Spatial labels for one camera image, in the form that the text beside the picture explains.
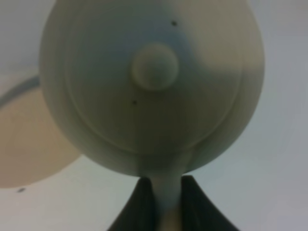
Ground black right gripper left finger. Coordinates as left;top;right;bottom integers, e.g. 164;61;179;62
108;178;157;231

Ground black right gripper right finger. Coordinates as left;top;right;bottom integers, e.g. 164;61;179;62
181;175;238;231

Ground beige ceramic teapot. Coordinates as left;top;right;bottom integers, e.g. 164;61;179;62
39;0;265;231

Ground beige round teapot saucer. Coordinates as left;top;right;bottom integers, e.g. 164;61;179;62
0;77;80;189

